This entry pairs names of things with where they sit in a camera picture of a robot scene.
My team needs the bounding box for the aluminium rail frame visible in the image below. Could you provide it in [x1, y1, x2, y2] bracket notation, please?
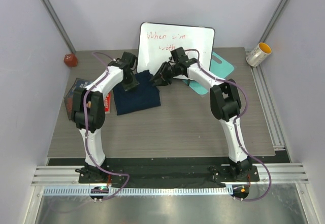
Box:
[31, 47, 309, 197]

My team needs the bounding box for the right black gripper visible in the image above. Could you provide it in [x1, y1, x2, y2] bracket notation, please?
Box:
[149, 62, 179, 87]

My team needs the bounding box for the white whiteboard with red writing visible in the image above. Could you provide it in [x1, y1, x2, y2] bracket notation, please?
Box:
[137, 22, 215, 75]

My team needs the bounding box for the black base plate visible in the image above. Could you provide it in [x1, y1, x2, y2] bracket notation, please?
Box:
[76, 157, 259, 184]

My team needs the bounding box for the red paperback book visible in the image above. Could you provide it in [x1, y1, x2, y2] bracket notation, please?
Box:
[104, 92, 111, 114]

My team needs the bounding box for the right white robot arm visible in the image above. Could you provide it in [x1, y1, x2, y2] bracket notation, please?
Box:
[150, 47, 252, 181]

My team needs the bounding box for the dark blue t shirt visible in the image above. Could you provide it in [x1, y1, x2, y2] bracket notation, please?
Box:
[113, 70, 161, 115]

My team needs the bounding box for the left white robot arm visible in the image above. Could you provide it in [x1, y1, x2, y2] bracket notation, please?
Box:
[71, 52, 139, 183]

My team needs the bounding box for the dark orange cover book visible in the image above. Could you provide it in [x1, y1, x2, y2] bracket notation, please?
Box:
[64, 85, 76, 120]

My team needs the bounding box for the white mug yellow inside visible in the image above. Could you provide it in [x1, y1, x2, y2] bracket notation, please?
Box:
[246, 42, 272, 67]

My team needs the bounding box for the blue nineteen eighty-four book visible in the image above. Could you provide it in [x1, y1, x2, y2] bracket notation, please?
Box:
[72, 78, 92, 89]

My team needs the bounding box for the red cube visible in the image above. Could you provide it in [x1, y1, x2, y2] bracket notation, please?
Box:
[63, 54, 78, 68]

